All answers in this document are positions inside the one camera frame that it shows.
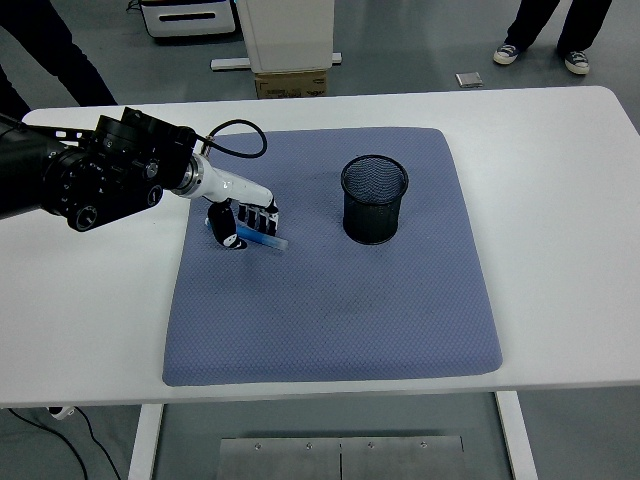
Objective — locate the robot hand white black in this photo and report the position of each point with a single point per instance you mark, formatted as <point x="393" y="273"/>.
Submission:
<point x="240" y="192"/>

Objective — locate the blue marker pen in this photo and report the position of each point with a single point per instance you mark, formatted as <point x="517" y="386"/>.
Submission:
<point x="270" y="242"/>

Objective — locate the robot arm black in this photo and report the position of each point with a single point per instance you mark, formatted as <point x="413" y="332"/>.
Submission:
<point x="100" y="170"/>

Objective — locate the black mesh pen holder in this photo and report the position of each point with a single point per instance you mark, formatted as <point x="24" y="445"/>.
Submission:
<point x="372" y="220"/>

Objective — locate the brown cardboard box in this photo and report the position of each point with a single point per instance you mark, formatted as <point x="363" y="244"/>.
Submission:
<point x="290" y="85"/>

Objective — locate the blue-grey textured mat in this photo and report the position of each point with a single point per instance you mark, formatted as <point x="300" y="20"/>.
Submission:
<point x="325" y="310"/>

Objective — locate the white box-shaped appliance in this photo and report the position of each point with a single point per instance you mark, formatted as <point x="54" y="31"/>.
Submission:
<point x="190" y="20"/>

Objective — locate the person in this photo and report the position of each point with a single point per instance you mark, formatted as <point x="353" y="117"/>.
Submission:
<point x="55" y="45"/>
<point x="585" y="25"/>

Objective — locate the silver floor socket plate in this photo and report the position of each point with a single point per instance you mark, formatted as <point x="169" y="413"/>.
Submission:
<point x="469" y="80"/>

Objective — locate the white table leg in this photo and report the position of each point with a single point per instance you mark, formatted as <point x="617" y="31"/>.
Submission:
<point x="515" y="435"/>
<point x="145" y="440"/>

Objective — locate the white plug under table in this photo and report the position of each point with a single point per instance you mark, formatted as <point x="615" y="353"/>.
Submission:
<point x="61" y="412"/>

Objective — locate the white pedestal cabinet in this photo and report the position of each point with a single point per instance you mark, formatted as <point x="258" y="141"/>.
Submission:
<point x="290" y="35"/>

